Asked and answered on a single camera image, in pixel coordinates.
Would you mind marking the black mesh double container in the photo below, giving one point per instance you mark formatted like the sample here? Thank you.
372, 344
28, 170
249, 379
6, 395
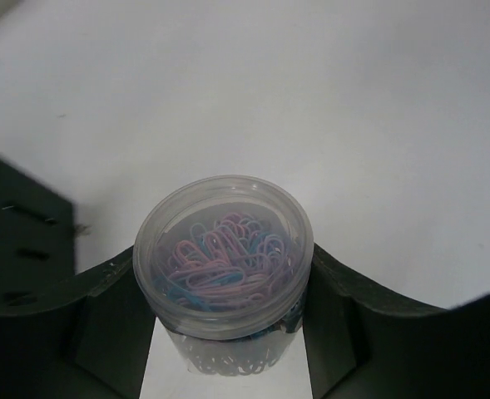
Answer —
37, 249

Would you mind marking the clear jar of rubber bands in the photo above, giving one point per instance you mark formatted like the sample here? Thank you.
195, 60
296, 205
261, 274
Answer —
224, 264

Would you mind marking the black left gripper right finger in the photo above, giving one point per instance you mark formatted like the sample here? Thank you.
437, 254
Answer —
363, 340

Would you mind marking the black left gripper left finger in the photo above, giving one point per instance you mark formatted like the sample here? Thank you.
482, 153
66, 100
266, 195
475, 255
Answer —
88, 336

